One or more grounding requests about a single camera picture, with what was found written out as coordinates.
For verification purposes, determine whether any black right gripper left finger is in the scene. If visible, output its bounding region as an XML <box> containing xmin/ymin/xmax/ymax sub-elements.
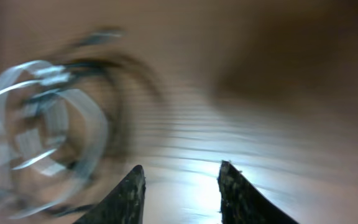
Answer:
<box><xmin>73</xmin><ymin>165</ymin><xmax>146</xmax><ymax>224</ymax></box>

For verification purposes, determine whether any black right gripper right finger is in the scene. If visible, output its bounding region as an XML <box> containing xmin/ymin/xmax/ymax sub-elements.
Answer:
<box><xmin>218</xmin><ymin>161</ymin><xmax>297</xmax><ymax>224</ymax></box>

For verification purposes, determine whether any white cable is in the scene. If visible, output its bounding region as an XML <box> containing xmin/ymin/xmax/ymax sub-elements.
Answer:
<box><xmin>0</xmin><ymin>59</ymin><xmax>109</xmax><ymax>220</ymax></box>

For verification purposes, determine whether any black cable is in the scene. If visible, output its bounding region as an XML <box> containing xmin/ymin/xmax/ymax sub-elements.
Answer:
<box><xmin>23</xmin><ymin>27</ymin><xmax>164</xmax><ymax>217</ymax></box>

